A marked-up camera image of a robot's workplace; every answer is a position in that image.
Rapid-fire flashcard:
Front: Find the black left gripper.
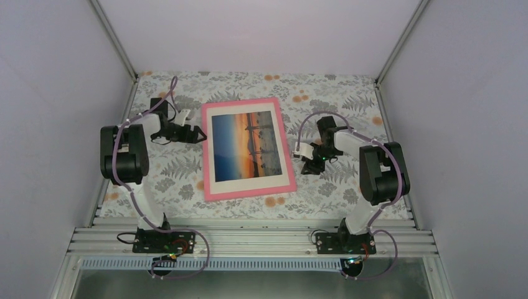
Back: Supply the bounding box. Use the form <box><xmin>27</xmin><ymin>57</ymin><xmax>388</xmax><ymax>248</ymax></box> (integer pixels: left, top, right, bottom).
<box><xmin>154</xmin><ymin>122</ymin><xmax>207</xmax><ymax>145</ymax></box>

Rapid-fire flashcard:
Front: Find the white paper mat border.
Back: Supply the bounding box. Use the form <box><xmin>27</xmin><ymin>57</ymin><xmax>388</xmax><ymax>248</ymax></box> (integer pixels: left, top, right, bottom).
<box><xmin>205</xmin><ymin>102</ymin><xmax>291</xmax><ymax>195</ymax></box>

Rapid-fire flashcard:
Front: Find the pink wooden picture frame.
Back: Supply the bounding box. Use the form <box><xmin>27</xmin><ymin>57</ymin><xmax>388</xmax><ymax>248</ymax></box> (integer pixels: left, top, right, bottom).
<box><xmin>200</xmin><ymin>97</ymin><xmax>298</xmax><ymax>202</ymax></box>

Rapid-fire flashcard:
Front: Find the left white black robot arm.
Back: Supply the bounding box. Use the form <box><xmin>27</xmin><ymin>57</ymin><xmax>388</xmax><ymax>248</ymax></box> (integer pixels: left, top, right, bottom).
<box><xmin>100</xmin><ymin>97</ymin><xmax>207</xmax><ymax>255</ymax></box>

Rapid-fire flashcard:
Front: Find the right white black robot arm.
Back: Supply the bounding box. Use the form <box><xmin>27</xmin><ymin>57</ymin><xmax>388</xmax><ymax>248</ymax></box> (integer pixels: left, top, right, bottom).
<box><xmin>293</xmin><ymin>112</ymin><xmax>410</xmax><ymax>254</ymax></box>

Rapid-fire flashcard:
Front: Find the floral patterned table mat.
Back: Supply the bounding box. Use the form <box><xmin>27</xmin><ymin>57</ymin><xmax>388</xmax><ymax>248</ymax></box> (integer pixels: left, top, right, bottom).
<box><xmin>131</xmin><ymin>71</ymin><xmax>387</xmax><ymax>219</ymax></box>

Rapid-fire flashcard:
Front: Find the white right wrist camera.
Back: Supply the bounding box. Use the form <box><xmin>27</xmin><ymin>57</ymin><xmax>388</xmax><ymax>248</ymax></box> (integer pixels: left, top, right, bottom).
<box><xmin>292</xmin><ymin>142</ymin><xmax>314</xmax><ymax>160</ymax></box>

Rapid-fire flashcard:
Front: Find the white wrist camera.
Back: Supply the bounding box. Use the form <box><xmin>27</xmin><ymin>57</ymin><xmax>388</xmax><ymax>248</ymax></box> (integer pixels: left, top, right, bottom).
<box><xmin>292</xmin><ymin>142</ymin><xmax>314</xmax><ymax>160</ymax></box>
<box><xmin>173</xmin><ymin>109</ymin><xmax>196</xmax><ymax>126</ymax></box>

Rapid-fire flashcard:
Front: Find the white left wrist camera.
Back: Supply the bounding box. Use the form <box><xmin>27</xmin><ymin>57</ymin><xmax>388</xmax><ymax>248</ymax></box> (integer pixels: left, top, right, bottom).
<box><xmin>173</xmin><ymin>109</ymin><xmax>196</xmax><ymax>126</ymax></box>

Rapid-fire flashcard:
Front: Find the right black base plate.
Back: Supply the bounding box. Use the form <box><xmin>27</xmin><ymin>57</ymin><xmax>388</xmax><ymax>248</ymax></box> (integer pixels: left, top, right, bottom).
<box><xmin>314</xmin><ymin>231</ymin><xmax>377</xmax><ymax>255</ymax></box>

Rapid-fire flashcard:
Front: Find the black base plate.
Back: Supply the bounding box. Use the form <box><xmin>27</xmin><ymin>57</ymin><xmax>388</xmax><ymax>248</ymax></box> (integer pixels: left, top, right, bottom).
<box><xmin>314</xmin><ymin>231</ymin><xmax>377</xmax><ymax>255</ymax></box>
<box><xmin>132</xmin><ymin>230</ymin><xmax>196</xmax><ymax>255</ymax></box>

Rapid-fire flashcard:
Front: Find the aluminium mounting rail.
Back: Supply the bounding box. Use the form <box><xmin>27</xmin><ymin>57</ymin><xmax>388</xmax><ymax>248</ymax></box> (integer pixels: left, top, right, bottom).
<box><xmin>67</xmin><ymin>217</ymin><xmax>438</xmax><ymax>258</ymax></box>

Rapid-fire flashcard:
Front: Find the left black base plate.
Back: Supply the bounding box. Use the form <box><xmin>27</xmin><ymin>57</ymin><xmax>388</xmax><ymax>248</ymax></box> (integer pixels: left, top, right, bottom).
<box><xmin>132</xmin><ymin>230</ymin><xmax>196</xmax><ymax>255</ymax></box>

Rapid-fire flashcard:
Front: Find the grey slotted cable duct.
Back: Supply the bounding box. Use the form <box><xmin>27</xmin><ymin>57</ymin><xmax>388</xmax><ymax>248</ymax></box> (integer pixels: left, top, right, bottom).
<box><xmin>80</xmin><ymin>257</ymin><xmax>344</xmax><ymax>272</ymax></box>

